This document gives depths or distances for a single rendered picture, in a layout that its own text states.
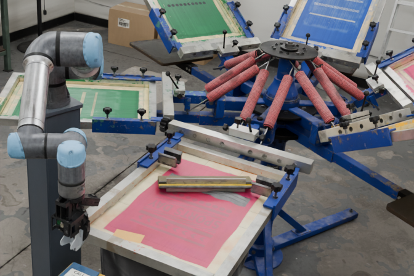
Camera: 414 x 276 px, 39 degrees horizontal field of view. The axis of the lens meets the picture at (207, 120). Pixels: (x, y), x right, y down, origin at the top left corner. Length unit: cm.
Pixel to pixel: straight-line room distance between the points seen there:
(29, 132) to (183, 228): 71
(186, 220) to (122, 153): 243
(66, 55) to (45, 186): 79
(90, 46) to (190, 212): 73
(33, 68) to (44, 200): 87
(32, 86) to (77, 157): 33
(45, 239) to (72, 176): 113
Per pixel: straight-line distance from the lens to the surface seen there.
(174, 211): 222
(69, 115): 246
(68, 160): 161
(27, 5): 714
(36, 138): 173
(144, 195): 230
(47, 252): 277
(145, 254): 196
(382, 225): 416
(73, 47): 194
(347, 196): 438
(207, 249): 205
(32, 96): 182
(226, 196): 233
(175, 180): 232
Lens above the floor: 221
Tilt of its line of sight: 25 degrees down
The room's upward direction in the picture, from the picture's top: 6 degrees clockwise
